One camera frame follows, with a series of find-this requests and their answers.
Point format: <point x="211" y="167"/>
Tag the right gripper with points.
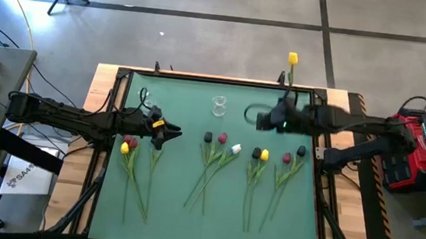
<point x="303" y="118"/>

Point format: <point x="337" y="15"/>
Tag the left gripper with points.
<point x="143" y="126"/>

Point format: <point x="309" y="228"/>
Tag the black artificial tulip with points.
<point x="208" y="136"/>
<point x="257" y="153"/>
<point x="301" y="151"/>

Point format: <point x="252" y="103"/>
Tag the white artificial tulip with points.
<point x="236" y="148"/>

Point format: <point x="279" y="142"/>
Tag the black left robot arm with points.
<point x="60" y="114"/>

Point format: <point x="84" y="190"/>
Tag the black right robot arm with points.
<point x="359" y="149"/>

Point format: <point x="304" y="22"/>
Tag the large round clear glass vase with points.
<point x="148" y="101"/>

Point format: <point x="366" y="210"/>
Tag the small clear glass vase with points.
<point x="219" y="105"/>

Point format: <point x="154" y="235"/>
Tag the green table mat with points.
<point x="219" y="222"/>

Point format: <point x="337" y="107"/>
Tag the black hazard-striped plate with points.
<point x="368" y="213"/>

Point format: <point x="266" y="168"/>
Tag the black flat bar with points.
<point x="27" y="152"/>

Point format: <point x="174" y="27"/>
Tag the white printed box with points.
<point x="29" y="178"/>

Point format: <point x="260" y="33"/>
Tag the red battery charger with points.
<point x="415" y="151"/>

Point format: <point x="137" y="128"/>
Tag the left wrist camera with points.
<point x="155" y="112"/>

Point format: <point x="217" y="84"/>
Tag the black metal table frame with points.
<point x="125" y="73"/>

